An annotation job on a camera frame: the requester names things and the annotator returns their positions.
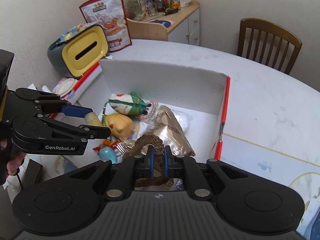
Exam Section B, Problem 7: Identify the teal oval case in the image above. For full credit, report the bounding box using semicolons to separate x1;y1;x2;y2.
98;146;117;164

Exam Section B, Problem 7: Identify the brown bead bracelet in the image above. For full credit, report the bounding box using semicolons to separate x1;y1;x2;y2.
121;133;176;188

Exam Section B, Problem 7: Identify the yellow pig plush toy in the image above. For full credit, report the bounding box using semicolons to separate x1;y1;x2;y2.
103;113;135;141

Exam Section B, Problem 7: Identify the gold foil snack packet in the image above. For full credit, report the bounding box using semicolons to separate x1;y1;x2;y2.
117;105;196;160

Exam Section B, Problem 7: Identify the green white zongzi plush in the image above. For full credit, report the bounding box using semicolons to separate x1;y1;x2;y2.
103;92;148;116

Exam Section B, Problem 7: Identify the doll face plush pouch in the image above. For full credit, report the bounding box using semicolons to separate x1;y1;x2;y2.
139;100;158;122

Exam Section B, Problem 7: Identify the beige oval eraser block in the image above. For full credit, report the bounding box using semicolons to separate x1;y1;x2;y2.
84;112;103;126

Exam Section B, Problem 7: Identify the bag of white beads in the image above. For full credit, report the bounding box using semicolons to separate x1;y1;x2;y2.
172;110;192;133

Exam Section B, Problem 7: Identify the person's left hand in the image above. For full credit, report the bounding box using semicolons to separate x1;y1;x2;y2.
1;139;27;176

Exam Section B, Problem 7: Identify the white round lid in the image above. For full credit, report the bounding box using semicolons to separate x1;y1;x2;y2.
53;77;77;96

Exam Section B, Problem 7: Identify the yellow tissue box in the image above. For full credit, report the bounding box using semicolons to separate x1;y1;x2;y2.
47;24;108;79

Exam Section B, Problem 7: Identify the red and white cardboard box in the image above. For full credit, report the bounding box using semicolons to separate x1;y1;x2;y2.
68;59;231;163

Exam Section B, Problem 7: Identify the red white snack bag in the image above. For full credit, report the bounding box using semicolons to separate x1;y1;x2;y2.
79;0;132;53

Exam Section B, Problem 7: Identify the wooden side cabinet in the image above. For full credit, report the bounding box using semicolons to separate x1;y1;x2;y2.
127;0;201;46

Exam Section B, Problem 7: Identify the brown wooden chair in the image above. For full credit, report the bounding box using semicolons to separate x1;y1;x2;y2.
236;18;303;75

